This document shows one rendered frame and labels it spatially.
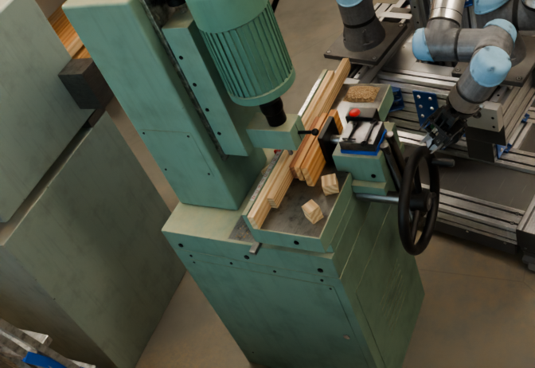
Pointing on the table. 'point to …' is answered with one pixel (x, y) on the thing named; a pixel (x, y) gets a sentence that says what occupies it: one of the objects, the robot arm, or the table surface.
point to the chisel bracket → (290, 131)
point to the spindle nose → (274, 112)
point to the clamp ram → (329, 138)
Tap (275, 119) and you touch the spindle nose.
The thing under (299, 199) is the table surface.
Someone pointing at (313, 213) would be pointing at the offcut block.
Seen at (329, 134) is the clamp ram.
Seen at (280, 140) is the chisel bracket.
